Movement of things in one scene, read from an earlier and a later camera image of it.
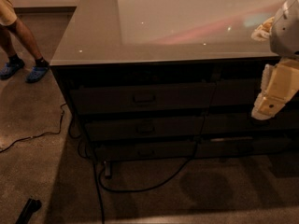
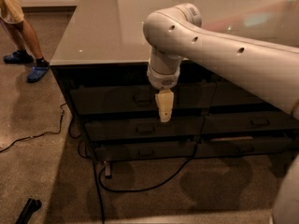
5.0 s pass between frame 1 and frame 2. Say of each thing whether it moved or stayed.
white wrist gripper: moved
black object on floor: stayed
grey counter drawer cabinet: stayed
